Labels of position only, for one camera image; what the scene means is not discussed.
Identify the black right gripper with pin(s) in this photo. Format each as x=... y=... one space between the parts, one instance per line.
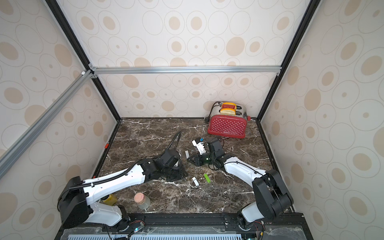
x=197 y=159

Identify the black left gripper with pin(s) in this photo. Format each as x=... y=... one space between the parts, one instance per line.
x=181 y=174

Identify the green usb drive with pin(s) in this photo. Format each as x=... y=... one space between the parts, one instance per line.
x=207 y=178

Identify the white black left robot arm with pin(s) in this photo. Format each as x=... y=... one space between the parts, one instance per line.
x=79 y=201

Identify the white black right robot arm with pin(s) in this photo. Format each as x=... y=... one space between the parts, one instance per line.
x=271 y=193

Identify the red polka dot toaster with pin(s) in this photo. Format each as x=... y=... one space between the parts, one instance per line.
x=227 y=119

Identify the cork stoppered glass jar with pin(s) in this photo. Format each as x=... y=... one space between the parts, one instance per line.
x=142 y=201

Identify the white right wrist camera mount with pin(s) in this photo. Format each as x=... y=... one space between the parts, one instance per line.
x=200 y=145

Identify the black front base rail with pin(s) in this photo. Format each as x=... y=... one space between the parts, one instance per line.
x=289 y=226

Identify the horizontal aluminium frame bar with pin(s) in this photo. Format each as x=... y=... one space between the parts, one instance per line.
x=188 y=70

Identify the diagonal aluminium frame bar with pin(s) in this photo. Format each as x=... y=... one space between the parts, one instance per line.
x=21 y=145

